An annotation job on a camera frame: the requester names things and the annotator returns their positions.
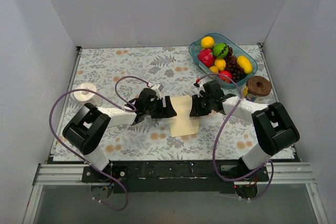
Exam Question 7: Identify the beige paper envelope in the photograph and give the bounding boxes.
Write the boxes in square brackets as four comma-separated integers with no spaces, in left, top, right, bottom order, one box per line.
[169,95,199,137]

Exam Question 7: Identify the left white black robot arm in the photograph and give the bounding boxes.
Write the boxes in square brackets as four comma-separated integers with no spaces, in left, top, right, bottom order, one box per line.
[62,85,177,182]

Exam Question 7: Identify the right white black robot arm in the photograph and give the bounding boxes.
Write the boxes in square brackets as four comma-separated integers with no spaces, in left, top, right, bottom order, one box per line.
[190,80,300,182]

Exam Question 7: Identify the red apple toy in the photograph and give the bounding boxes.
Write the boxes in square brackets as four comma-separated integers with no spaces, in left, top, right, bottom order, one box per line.
[218,70,233,83]

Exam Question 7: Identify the teal plastic fruit basket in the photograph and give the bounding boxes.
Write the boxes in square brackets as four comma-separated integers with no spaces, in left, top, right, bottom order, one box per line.
[189,33,258,89]

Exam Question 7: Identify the small orange lemon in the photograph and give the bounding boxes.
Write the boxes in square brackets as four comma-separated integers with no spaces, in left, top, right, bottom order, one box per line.
[209,66,218,73]

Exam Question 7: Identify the small yellow lemon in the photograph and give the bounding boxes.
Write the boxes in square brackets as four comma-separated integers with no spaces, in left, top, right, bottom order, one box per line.
[214,59,226,72]

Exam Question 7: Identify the white labelled jar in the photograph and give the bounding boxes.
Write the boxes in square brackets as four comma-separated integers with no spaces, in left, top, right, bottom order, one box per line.
[243,87,258,102]

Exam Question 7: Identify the dark purple grapes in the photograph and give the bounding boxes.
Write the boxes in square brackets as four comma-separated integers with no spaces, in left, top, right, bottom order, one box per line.
[224,47,247,82]

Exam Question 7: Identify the red strawberry toy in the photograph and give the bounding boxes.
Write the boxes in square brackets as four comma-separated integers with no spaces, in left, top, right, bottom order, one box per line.
[197,49,215,68]

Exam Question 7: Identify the floral patterned table mat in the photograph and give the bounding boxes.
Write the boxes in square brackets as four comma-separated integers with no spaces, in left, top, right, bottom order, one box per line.
[54,45,296,162]

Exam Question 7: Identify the yellow mango toy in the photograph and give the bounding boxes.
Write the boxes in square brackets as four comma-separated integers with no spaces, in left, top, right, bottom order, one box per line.
[236,55,253,74]

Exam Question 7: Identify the green watermelon toy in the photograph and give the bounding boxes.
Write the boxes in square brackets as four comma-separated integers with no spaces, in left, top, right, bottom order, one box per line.
[213,43,229,59]

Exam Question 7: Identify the yellow orange fruit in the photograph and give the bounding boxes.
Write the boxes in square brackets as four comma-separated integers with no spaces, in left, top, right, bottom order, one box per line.
[201,36,215,49]

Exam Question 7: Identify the white toilet paper roll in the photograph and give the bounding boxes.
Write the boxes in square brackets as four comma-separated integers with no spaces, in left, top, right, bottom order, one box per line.
[73,82,102,106]

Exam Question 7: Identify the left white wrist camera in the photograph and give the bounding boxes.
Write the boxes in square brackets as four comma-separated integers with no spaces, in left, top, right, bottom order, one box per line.
[151,83,163,99]

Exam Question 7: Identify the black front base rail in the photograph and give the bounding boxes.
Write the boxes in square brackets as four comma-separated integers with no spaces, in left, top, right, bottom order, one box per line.
[81,159,263,195]

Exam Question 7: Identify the aluminium frame profile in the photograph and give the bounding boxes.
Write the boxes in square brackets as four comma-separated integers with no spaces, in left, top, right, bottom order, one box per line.
[22,163,92,224]

